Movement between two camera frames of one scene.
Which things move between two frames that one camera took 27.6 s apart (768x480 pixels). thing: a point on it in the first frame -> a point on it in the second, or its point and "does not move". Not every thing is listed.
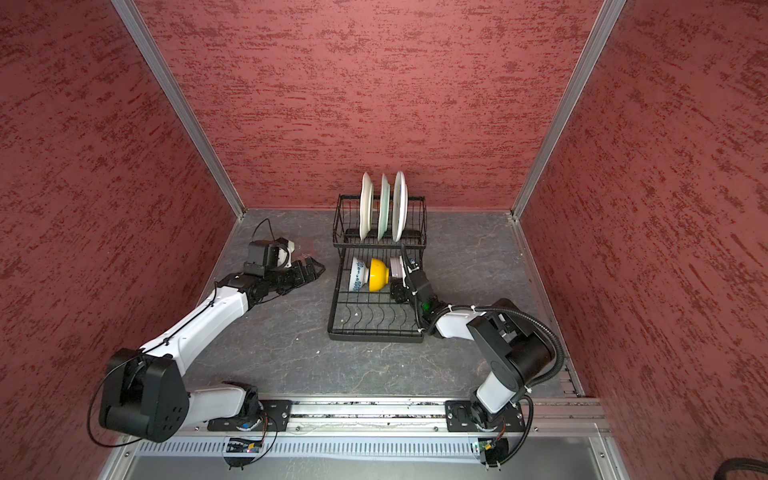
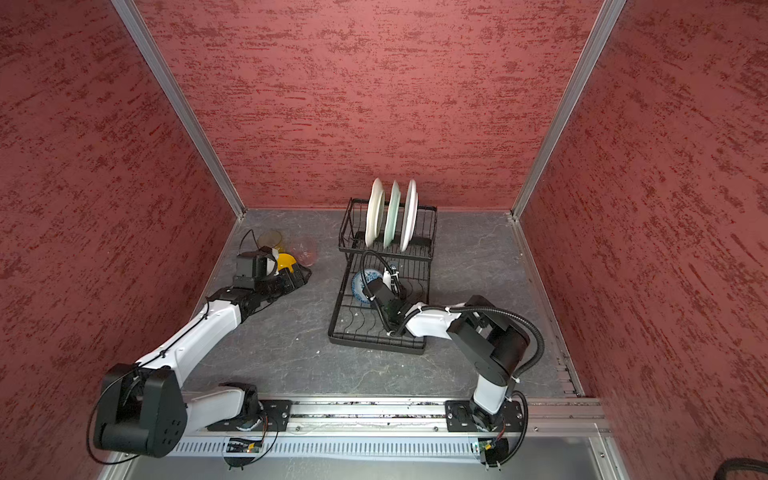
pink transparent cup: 303,245 does not move
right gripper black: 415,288 -> 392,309
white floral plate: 399,206 -> 410,215
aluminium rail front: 550,417 does not move
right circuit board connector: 493,451 does not move
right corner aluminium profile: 604,25 does not move
